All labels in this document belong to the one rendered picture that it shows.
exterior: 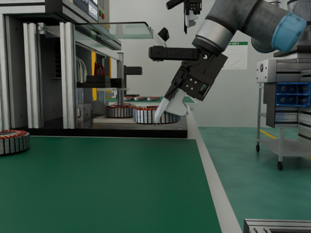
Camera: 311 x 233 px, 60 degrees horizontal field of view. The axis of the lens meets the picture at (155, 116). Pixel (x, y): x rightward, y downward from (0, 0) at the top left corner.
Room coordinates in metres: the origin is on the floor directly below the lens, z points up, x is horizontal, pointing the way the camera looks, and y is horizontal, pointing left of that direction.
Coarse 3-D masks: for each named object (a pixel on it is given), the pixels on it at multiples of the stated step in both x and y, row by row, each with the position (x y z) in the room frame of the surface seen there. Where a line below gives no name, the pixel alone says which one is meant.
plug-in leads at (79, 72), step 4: (76, 56) 0.90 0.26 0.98; (76, 60) 0.93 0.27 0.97; (80, 60) 0.92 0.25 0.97; (80, 64) 0.90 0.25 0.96; (84, 64) 0.93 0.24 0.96; (80, 68) 0.90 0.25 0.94; (84, 68) 0.93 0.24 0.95; (80, 72) 0.90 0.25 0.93; (84, 72) 0.92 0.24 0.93; (76, 76) 0.91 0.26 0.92; (80, 76) 0.90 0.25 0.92; (84, 76) 0.92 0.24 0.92; (76, 80) 0.91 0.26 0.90; (80, 80) 0.90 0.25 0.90; (84, 80) 0.92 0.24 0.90
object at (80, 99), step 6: (90, 78) 0.89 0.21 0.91; (96, 78) 0.89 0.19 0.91; (102, 78) 0.89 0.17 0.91; (108, 78) 0.93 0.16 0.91; (78, 84) 0.89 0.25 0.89; (84, 84) 0.89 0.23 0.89; (90, 84) 0.89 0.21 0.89; (96, 84) 0.89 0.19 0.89; (102, 84) 0.88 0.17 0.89; (108, 84) 0.92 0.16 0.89; (78, 90) 0.91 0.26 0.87; (102, 90) 0.89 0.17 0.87; (108, 90) 0.89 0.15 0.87; (114, 90) 0.91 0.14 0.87; (78, 96) 0.90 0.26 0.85; (78, 102) 0.90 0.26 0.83
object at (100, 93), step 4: (112, 80) 1.13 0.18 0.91; (116, 80) 1.13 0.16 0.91; (120, 80) 1.13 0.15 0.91; (112, 84) 1.13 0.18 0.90; (116, 84) 1.13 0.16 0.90; (120, 84) 1.13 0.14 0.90; (124, 84) 1.19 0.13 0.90; (120, 88) 1.13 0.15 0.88; (124, 88) 1.13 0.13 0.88; (128, 88) 1.16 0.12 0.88; (100, 92) 1.16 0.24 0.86; (100, 96) 1.16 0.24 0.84; (100, 100) 1.16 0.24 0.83
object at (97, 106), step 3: (93, 102) 1.13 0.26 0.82; (96, 102) 1.13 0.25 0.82; (99, 102) 1.13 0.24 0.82; (102, 102) 1.13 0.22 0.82; (108, 102) 1.20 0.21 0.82; (93, 105) 1.13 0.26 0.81; (96, 105) 1.13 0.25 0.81; (99, 105) 1.13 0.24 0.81; (102, 105) 1.13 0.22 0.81; (93, 108) 1.13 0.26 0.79; (96, 108) 1.13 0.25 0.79; (99, 108) 1.13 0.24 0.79; (102, 108) 1.13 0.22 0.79; (93, 111) 1.13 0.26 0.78; (96, 111) 1.13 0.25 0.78; (99, 111) 1.13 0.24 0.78; (102, 111) 1.13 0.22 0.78
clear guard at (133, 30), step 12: (84, 24) 0.79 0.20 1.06; (96, 24) 0.79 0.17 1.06; (108, 24) 0.79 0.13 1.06; (120, 24) 0.79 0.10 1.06; (132, 24) 0.79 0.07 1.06; (144, 24) 0.79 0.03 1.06; (96, 36) 0.97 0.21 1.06; (108, 36) 0.97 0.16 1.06; (120, 36) 0.97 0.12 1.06; (132, 36) 0.97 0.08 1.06; (144, 36) 0.97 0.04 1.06; (156, 36) 0.79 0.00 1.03
